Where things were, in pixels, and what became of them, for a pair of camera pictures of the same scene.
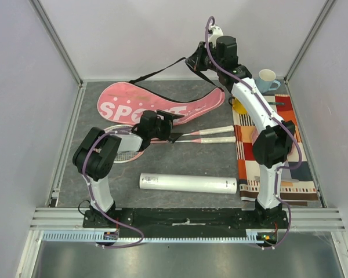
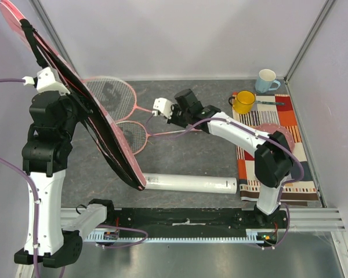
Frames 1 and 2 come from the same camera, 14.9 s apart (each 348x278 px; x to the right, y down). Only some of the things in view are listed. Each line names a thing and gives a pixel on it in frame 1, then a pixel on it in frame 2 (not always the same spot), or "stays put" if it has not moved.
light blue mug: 265,79 stays put
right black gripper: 197,58 -> 174,114
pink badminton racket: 226,129 -> 115,97
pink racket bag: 124,103 -> 98,118
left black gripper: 167,123 -> 84,110
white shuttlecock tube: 185,183 stays put
